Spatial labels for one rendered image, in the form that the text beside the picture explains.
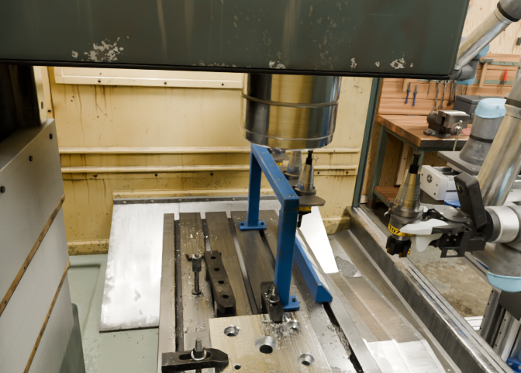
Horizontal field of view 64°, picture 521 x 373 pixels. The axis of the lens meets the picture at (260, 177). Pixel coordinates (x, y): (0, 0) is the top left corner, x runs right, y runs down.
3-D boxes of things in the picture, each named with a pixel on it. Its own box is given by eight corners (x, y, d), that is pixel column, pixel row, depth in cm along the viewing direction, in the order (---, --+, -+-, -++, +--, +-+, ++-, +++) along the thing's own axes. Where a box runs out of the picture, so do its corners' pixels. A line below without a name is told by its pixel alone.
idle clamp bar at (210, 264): (218, 267, 128) (219, 249, 126) (237, 325, 105) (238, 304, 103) (202, 269, 127) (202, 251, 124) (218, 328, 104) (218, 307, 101)
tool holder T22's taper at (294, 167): (286, 168, 120) (288, 146, 117) (301, 170, 120) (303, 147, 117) (286, 174, 116) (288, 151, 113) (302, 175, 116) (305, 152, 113)
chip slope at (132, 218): (309, 242, 201) (315, 193, 191) (373, 351, 137) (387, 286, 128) (117, 251, 183) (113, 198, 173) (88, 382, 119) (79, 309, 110)
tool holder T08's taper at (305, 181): (295, 184, 109) (298, 160, 107) (311, 184, 110) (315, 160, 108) (298, 190, 105) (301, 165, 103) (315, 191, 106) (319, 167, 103)
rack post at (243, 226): (263, 222, 157) (269, 148, 146) (267, 229, 152) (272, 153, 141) (237, 223, 155) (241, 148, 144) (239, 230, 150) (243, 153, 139)
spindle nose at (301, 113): (236, 122, 77) (238, 56, 72) (319, 126, 79) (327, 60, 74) (242, 150, 62) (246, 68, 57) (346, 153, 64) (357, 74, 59)
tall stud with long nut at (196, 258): (201, 289, 118) (201, 250, 113) (201, 295, 115) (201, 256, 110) (191, 290, 117) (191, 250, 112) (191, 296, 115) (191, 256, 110)
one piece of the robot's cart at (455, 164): (499, 164, 175) (504, 150, 173) (541, 185, 155) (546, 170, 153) (423, 165, 169) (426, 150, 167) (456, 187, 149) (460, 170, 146)
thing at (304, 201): (321, 198, 106) (321, 195, 106) (328, 207, 102) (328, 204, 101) (295, 198, 105) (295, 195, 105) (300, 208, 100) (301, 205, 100)
